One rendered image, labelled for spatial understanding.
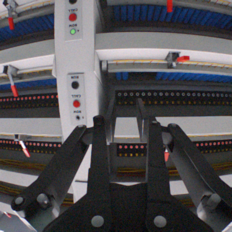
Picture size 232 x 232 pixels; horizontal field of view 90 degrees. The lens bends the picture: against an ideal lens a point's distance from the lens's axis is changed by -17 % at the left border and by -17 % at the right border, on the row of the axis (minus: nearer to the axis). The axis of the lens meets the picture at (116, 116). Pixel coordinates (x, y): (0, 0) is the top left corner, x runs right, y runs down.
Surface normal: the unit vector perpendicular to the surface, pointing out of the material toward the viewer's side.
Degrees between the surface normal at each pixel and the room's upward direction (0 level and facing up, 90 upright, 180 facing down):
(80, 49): 90
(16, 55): 109
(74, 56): 90
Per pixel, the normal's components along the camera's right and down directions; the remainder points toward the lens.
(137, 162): -0.06, 0.25
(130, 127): -0.07, -0.07
